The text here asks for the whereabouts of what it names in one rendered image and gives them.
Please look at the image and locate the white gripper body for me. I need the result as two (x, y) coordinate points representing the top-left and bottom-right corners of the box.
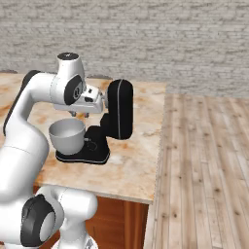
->
(53, 92), (105, 115)

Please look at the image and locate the grey mixer bowl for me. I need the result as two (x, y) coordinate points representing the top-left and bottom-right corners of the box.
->
(48, 118), (88, 157)

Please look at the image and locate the black stand mixer head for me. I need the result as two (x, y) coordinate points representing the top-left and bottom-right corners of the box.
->
(105, 78), (134, 141)

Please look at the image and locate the brown wooden counter cabinet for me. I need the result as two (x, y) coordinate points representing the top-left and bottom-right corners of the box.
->
(32, 185), (151, 249)

